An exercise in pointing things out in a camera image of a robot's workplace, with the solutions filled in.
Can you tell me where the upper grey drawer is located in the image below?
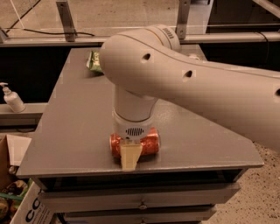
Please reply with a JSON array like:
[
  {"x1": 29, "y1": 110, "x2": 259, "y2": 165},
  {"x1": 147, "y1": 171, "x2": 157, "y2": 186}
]
[{"x1": 39, "y1": 183, "x2": 241, "y2": 213}]

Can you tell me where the grey drawer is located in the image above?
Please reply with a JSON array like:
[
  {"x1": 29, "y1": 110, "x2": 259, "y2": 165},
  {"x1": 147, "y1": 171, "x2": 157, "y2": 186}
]
[
  {"x1": 65, "y1": 206, "x2": 216, "y2": 224},
  {"x1": 39, "y1": 183, "x2": 241, "y2": 213}
]

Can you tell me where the grey drawer cabinet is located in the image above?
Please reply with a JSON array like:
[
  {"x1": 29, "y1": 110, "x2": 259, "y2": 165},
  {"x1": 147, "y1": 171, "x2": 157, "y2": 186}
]
[{"x1": 16, "y1": 44, "x2": 265, "y2": 224}]

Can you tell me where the brown cardboard box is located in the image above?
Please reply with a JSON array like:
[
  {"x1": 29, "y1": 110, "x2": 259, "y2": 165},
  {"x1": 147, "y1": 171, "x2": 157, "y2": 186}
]
[{"x1": 0, "y1": 134, "x2": 31, "y2": 191}]

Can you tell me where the lower grey drawer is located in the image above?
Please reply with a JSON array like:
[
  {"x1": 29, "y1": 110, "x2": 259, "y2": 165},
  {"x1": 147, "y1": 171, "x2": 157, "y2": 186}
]
[{"x1": 65, "y1": 206, "x2": 216, "y2": 224}]

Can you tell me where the metal railing frame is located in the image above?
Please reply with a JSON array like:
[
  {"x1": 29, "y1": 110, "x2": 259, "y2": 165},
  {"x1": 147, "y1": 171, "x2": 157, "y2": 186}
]
[{"x1": 1, "y1": 0, "x2": 280, "y2": 47}]

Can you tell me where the black cable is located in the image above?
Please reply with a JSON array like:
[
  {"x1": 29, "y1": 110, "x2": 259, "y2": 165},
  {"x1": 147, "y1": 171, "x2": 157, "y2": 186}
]
[{"x1": 4, "y1": 0, "x2": 95, "y2": 38}]

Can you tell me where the green chip bag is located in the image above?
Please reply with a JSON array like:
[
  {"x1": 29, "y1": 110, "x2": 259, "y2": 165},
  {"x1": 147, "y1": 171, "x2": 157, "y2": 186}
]
[{"x1": 87, "y1": 51, "x2": 102, "y2": 74}]

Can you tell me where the white cardboard box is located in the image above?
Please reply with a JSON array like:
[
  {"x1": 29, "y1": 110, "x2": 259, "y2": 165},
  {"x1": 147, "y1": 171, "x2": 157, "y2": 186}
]
[{"x1": 10, "y1": 182, "x2": 53, "y2": 224}]

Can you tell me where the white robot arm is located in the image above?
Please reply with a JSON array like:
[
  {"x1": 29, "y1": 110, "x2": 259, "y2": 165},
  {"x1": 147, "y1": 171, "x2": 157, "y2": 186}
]
[{"x1": 99, "y1": 24, "x2": 280, "y2": 172}]

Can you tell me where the white pump bottle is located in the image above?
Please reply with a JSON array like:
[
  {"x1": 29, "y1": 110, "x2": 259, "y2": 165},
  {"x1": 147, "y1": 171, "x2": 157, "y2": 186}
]
[{"x1": 0, "y1": 82, "x2": 25, "y2": 113}]

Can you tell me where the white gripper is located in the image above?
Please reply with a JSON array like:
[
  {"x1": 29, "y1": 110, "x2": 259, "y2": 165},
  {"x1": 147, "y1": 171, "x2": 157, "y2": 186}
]
[{"x1": 112, "y1": 111, "x2": 153, "y2": 171}]

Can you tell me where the red coca-cola can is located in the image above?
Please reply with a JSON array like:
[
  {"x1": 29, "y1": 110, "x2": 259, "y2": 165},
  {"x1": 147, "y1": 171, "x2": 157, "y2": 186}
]
[{"x1": 109, "y1": 127, "x2": 160, "y2": 158}]

